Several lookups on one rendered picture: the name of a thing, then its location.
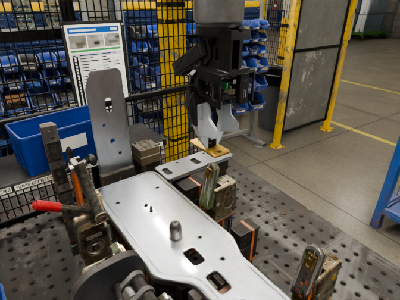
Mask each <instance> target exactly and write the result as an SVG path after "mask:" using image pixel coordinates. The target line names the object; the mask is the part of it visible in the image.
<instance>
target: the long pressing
mask: <svg viewBox="0 0 400 300"><path fill-rule="evenodd" d="M156 187H159V188H156ZM97 190H98V191H99V193H100V194H101V196H102V202H103V206H104V211H105V212H106V213H107V214H108V218H109V221H110V222H111V224H112V225H113V226H114V228H115V229H116V231H117V232H118V234H119V235H120V236H121V238H122V239H123V240H124V242H125V243H126V245H127V246H128V247H129V249H130V250H133V251H136V252H137V253H138V254H139V255H140V257H141V258H142V259H143V263H144V268H145V271H146V272H147V274H148V276H149V277H150V278H151V279H152V280H153V281H154V282H155V283H158V284H161V285H168V286H178V287H184V288H191V289H193V290H195V291H197V292H198V293H199V294H200V295H201V296H202V298H203V299H204V300H292V299H291V298H290V297H289V296H287V294H285V293H284V292H283V291H282V290H281V289H280V288H279V287H277V286H276V285H275V284H274V283H273V282H272V281H271V280H270V279H268V278H267V277H266V276H265V275H264V274H262V272H260V271H259V270H258V269H257V268H256V267H255V266H253V265H252V264H251V263H250V262H249V261H248V260H247V259H246V258H245V257H244V256H243V255H242V253H241V251H240V249H239V247H238V245H237V243H236V241H235V239H234V237H233V236H232V235H231V234H230V233H229V232H228V231H227V230H225V229H224V228H223V227H221V226H220V225H219V224H218V223H217V222H216V221H214V220H213V219H212V218H211V217H210V216H209V215H208V214H206V213H205V212H204V211H203V210H201V209H200V208H199V207H198V206H197V205H195V204H194V203H193V202H192V201H191V200H190V199H188V198H187V197H186V196H184V194H182V193H181V192H180V191H179V190H178V189H176V188H175V187H174V186H173V185H172V184H171V183H169V182H168V181H167V180H166V179H165V178H163V177H162V176H161V175H160V174H158V173H156V172H154V171H147V172H144V173H140V174H138V175H135V176H132V177H129V178H126V179H124V180H120V181H118V182H115V183H112V184H110V185H106V186H103V187H100V188H98V189H97ZM117 202H119V204H116V203H117ZM145 203H147V204H148V206H147V207H145V206H144V205H145ZM150 205H152V210H153V212H149V206H150ZM173 220H178V221H179V222H180V224H181V225H182V239H181V240H179V241H176V242H175V241H172V240H170V238H169V225H170V223H171V222H172V221H173ZM199 236H201V237H202V238H201V239H200V238H198V237H199ZM190 249H194V250H196V252H197V253H198V254H199V255H200V256H201V257H202V258H203V259H204V262H202V263H200V264H198V265H193V264H192V263H191V262H190V261H189V260H188V259H187V257H186V256H185V255H184V253H185V252H186V251H188V250H190ZM221 257H223V258H224V260H221V259H220V258H221ZM213 272H216V273H218V274H219V275H220V276H221V277H222V278H223V279H224V280H225V281H226V282H227V283H228V284H229V285H230V287H231V289H230V290H229V291H227V292H226V293H224V294H221V293H219V292H218V291H217V290H216V289H215V288H214V287H213V286H212V284H211V283H210V282H209V281H208V280H207V276H208V275H210V274H211V273H213Z"/></svg>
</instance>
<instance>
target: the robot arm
mask: <svg viewBox="0 0 400 300"><path fill-rule="evenodd" d="M244 10H245V0H193V20H194V21H195V22H196V23H198V24H196V25H195V34H196V35H201V36H206V39H205V40H200V41H199V42H198V43H197V44H196V45H195V46H193V47H192V48H190V50H188V51H187V52H186V53H184V54H183V55H182V56H181V57H179V58H178V59H177V60H175V62H173V63H172V66H173V70H174V73H175V76H182V77H184V76H190V81H189V85H186V88H187V92H186V100H185V103H186V110H187V113H188V116H189V119H190V122H191V123H192V125H193V128H194V130H195V133H196V135H197V137H198V139H199V141H200V142H201V143H202V145H203V146H204V147H205V148H207V149H208V148H209V138H212V140H213V141H214V142H215V146H217V145H218V143H219V141H220V140H221V138H222V135H223V133H224V132H237V131H238V130H239V123H238V121H237V120H236V119H235V118H234V116H232V112H231V104H232V103H236V104H239V105H241V104H245V103H247V102H248V100H249V101H253V98H254V84H255V70H256V69H254V68H249V67H245V66H242V47H243V40H245V39H250V34H251V30H250V29H246V28H242V24H240V23H241V22H243V21H244ZM249 78H252V85H251V93H248V87H249ZM204 100H205V101H208V102H209V103H210V104H211V108H210V105H209V104H208V103H207V102H205V103H203V101H204ZM211 111H212V113H213V119H211Z"/></svg>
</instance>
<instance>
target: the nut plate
mask: <svg viewBox="0 0 400 300"><path fill-rule="evenodd" d="M190 143H191V144H193V145H195V146H196V147H197V148H199V149H201V150H202V151H204V152H206V153H207V154H208V155H210V156H212V157H213V158H217V157H220V156H223V155H226V154H229V153H230V150H228V149H227V148H225V147H223V146H221V145H219V144H218V145H217V146H215V142H214V141H213V140H211V139H209V148H208V149H207V148H205V147H204V146H203V145H202V143H201V142H200V141H199V139H198V138H196V139H192V140H190ZM218 152H220V153H218Z"/></svg>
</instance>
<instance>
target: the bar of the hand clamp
mask: <svg viewBox="0 0 400 300"><path fill-rule="evenodd" d="M87 157H88V160H85V159H83V160H81V159H80V157H79V156H77V157H74V158H71V159H69V161H70V164H71V165H70V166H68V167H69V168H67V169H65V170H66V172H67V173H69V172H72V173H75V175H76V177H77V179H78V181H79V184H80V186H81V189H82V191H83V193H84V195H85V197H86V200H87V202H88V204H89V206H90V208H91V209H92V210H93V213H94V215H95V216H96V215H97V213H100V212H101V211H104V210H103V208H102V205H101V203H100V200H99V198H98V196H97V193H96V190H95V188H94V186H93V183H92V181H91V179H90V176H89V173H88V171H87V169H86V167H87V166H88V164H91V165H93V166H95V165H97V163H98V162H97V160H96V158H95V156H94V154H88V156H87ZM95 216H94V217H95Z"/></svg>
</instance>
